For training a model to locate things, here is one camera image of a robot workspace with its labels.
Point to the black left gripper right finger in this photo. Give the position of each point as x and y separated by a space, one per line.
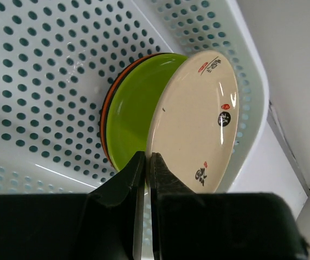
188 225

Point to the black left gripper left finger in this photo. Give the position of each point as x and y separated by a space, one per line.
106 223

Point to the black plate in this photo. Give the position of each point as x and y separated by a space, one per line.
115 83

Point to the orange plate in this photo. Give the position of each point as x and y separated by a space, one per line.
106 149

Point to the beige plate with symbols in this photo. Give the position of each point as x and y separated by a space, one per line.
194 124

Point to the green plate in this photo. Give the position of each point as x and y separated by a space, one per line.
133 105

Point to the white perforated plastic basket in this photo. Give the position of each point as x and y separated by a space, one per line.
58 58

